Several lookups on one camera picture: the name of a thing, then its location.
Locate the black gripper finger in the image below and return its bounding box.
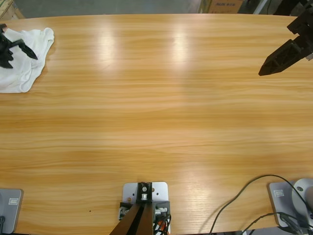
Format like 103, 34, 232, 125
258, 39, 307, 77
19, 43, 39, 61

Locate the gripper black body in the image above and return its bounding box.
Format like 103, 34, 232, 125
0, 31, 24, 70
286, 7, 313, 61

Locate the white t-shirt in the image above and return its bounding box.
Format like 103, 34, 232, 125
0, 27, 55, 94

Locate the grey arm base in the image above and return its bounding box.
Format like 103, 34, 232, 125
267, 178, 313, 227
0, 188, 24, 234

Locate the wooden crate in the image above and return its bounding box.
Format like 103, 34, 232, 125
0, 0, 25, 20

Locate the cardboard box with AUX print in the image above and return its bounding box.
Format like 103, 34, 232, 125
207, 0, 245, 14

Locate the grey metal frame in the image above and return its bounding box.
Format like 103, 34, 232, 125
253, 0, 271, 15

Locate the long black cable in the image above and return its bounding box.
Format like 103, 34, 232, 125
199, 174, 310, 235

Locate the black cable with plug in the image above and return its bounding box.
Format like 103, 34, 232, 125
242, 211, 313, 235

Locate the black side bracket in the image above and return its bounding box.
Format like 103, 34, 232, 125
153, 200, 171, 217
118, 201, 134, 220

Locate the black post clamp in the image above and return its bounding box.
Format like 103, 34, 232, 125
135, 181, 154, 206

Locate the orange and black cable bundle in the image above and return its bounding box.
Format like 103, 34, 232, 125
153, 214, 172, 235

